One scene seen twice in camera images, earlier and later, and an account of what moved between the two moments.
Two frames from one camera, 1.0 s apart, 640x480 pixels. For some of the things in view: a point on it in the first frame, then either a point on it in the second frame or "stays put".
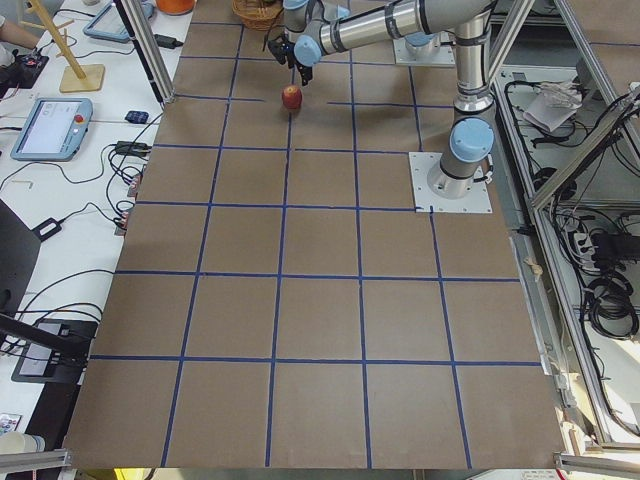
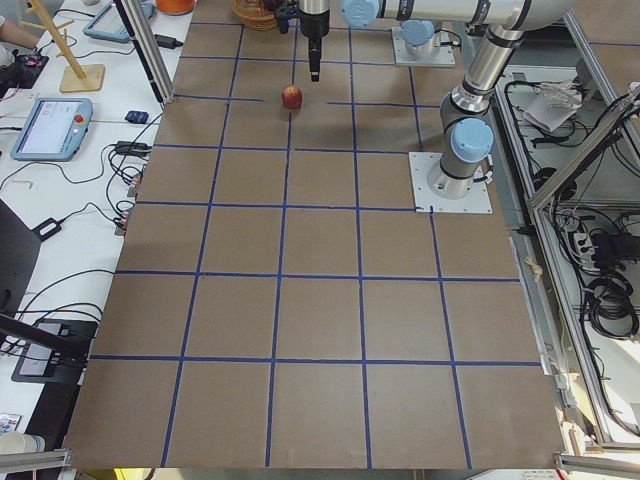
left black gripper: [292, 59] to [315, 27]
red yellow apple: [291, 97] stays put
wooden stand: [73, 79] stays put
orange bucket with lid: [175, 7] stays put
